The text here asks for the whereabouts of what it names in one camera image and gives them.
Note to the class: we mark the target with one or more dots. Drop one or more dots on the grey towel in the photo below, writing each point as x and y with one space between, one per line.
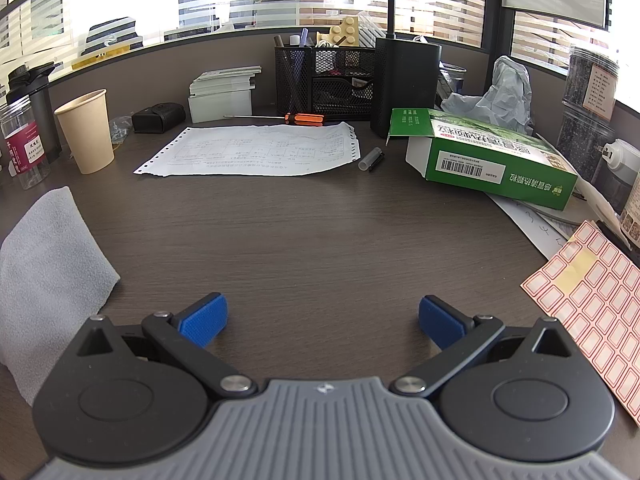
50 260

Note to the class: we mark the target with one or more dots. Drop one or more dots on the clear jar with red label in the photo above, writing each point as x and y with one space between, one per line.
25 150

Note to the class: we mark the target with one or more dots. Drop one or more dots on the black water bottle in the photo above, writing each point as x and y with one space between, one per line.
42 95

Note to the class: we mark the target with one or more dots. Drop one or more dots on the beige paper cup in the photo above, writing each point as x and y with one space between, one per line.
87 135

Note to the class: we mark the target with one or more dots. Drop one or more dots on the clear plastic container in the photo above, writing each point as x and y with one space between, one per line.
452 80

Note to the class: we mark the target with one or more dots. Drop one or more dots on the white paper sheets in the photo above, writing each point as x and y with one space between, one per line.
530 230

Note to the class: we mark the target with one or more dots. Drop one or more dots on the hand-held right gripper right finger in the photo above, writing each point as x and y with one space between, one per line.
440 325

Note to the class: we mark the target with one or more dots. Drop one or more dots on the crumpled clear wrapper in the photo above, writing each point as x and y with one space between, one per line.
120 129

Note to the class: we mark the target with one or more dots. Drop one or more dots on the white box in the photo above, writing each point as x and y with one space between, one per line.
220 107

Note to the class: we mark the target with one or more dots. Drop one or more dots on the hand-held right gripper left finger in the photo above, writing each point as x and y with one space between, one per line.
205 322

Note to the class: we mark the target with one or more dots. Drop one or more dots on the stack of booklets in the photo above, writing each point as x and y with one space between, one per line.
225 79

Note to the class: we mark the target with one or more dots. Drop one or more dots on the black pouch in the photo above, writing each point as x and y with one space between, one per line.
157 119

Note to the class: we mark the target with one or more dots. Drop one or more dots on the white perforated paper sheet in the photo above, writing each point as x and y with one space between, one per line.
250 152

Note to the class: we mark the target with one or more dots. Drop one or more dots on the yellow toy brick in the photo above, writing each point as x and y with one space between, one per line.
345 32

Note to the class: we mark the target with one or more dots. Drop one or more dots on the translucent purple pen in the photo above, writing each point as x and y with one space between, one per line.
304 39

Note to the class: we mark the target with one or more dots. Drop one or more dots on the small clear tube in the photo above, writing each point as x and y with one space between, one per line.
370 159

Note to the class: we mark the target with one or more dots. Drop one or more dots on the clear jar of dark contents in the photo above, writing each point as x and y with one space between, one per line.
575 140

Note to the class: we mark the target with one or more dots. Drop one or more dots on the black mesh desk organizer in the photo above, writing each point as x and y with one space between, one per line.
295 80

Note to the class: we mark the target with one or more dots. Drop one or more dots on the white power adapter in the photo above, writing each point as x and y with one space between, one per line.
620 157

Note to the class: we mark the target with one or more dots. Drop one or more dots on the yellow box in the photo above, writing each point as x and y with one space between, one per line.
100 57

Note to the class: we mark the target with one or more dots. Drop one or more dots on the grey plastic bag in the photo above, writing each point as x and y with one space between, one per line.
500 100

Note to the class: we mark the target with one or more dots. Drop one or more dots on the dark bag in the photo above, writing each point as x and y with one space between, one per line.
112 35

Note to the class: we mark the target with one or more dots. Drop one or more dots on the green cardboard box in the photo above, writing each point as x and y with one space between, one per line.
500 170

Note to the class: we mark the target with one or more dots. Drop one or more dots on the black speaker box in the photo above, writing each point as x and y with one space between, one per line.
405 85

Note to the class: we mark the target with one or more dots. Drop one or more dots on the red-bordered sticker sheet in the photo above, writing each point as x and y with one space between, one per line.
590 310

